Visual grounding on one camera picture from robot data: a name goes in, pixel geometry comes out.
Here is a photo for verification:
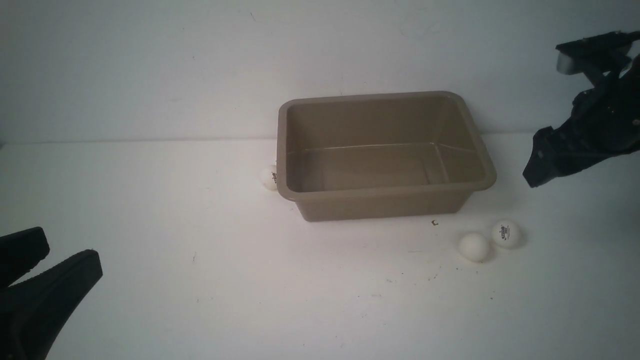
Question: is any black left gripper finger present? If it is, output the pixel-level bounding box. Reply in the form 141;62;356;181
0;227;50;289
0;249;103;360

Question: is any tan plastic bin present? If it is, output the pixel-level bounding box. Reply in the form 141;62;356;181
276;91;498;223

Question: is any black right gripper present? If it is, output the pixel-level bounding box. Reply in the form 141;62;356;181
522;55;640;188

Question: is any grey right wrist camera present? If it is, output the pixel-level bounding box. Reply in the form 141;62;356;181
555;30;640;75

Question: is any white ping-pong ball with logo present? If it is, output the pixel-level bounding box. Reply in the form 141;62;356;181
491;219;522;249

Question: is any plain white ping-pong ball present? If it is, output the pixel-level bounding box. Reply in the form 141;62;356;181
457;232;492;264

